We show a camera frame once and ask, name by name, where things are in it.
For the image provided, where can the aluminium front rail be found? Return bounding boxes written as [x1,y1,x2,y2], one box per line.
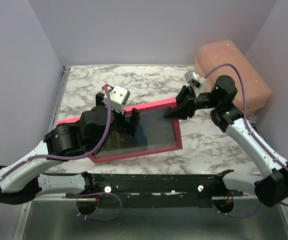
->
[34,193,257,201]

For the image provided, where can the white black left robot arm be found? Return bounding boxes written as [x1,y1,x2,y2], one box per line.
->
[0,92,140,205]

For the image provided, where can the landscape photo print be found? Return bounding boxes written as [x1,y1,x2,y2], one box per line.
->
[94,107,177,159]

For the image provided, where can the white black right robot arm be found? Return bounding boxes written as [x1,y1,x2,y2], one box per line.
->
[164,84,288,208]

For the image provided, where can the pink wooden picture frame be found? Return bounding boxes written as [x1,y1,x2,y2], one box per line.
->
[47,94,182,163]

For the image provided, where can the translucent pink plastic box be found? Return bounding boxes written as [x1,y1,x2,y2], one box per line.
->
[194,39,273,115]

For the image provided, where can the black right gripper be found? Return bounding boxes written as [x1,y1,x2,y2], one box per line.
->
[162,85,220,120]

